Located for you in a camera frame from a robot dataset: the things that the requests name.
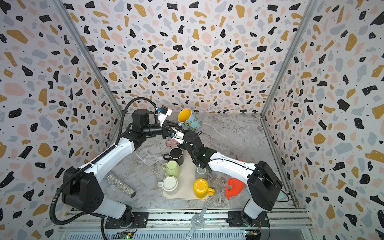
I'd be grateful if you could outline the pink mug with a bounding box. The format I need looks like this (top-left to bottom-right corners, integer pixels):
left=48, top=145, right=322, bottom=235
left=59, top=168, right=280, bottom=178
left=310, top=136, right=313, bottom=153
left=166, top=138, right=179, bottom=148

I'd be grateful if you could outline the blue patterned mug yellow inside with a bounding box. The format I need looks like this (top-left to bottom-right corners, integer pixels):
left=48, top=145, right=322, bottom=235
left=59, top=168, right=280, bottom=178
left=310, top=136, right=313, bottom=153
left=178, top=109, right=203, bottom=132

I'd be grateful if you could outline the black mug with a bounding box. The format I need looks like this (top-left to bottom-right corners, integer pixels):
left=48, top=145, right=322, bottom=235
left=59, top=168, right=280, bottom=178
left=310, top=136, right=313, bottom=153
left=163, top=148, right=184, bottom=166

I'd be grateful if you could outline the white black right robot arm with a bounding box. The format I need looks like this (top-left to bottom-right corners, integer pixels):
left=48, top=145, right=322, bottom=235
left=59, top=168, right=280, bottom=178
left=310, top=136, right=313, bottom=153
left=183, top=131, right=283, bottom=220

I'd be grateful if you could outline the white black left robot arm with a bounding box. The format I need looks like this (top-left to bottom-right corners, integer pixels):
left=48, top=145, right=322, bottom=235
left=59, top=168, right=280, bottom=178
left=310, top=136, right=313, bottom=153
left=58, top=107, right=185, bottom=227

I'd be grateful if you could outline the grey mug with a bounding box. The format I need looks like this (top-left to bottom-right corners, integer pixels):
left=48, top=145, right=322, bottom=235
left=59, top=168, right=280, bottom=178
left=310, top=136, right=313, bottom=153
left=195, top=167, right=209, bottom=180

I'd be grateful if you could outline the light green mug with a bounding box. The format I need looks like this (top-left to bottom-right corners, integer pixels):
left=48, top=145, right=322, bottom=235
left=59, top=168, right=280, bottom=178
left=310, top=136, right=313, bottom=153
left=162, top=161, right=181, bottom=178

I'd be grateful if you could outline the white mug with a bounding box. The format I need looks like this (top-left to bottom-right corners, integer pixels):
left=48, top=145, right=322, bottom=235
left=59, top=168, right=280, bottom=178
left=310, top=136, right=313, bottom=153
left=158, top=176, right=179, bottom=195

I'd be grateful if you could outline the beige tray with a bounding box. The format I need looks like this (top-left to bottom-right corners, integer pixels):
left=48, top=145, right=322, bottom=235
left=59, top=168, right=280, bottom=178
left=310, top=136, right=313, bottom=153
left=162, top=150, right=210, bottom=201

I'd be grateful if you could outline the red shark plush toy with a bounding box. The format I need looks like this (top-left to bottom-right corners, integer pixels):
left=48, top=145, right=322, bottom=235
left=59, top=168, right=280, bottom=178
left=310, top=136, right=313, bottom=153
left=226, top=178, right=245, bottom=200

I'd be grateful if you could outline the glittery silver cylinder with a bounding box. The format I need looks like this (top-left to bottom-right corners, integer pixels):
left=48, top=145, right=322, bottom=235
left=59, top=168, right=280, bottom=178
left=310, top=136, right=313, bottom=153
left=108, top=173, right=137, bottom=198

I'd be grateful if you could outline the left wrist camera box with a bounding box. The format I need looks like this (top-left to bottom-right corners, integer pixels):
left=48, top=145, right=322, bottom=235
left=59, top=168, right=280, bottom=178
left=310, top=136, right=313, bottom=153
left=158, top=106, right=173, bottom=127

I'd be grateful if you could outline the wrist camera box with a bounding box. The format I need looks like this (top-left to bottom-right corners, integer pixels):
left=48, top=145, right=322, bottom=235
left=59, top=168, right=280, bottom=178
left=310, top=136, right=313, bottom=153
left=167, top=127, right=184, bottom=144
left=158, top=106, right=173, bottom=127

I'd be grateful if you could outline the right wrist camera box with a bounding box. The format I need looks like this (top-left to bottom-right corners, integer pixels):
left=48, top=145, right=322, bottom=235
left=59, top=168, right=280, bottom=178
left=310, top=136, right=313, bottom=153
left=167, top=127, right=184, bottom=144

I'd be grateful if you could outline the black corrugated cable conduit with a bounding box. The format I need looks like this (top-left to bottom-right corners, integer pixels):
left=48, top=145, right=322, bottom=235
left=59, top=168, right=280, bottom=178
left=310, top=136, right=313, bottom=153
left=49, top=96, right=158, bottom=226

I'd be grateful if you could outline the metal perforated bracket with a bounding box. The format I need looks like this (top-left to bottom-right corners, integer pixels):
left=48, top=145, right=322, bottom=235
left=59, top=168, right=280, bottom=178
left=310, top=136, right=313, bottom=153
left=185, top=203, right=210, bottom=240

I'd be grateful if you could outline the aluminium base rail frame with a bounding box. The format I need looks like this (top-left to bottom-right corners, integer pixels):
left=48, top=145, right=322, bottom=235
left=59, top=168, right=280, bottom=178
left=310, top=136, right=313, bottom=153
left=55, top=208, right=317, bottom=240

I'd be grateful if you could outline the aluminium corner post left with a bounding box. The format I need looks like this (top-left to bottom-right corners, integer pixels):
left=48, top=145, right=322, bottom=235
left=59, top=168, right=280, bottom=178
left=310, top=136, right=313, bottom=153
left=52, top=1, right=122, bottom=118

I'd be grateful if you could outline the aluminium corner post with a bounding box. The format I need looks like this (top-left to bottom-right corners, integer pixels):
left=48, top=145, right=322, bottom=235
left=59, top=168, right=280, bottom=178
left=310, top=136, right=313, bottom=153
left=261, top=0, right=319, bottom=118
left=52, top=1, right=122, bottom=118

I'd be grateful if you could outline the aluminium corner post right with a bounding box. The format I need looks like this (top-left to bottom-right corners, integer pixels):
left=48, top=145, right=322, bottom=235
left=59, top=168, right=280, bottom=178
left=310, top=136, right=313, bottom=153
left=261, top=0, right=319, bottom=118

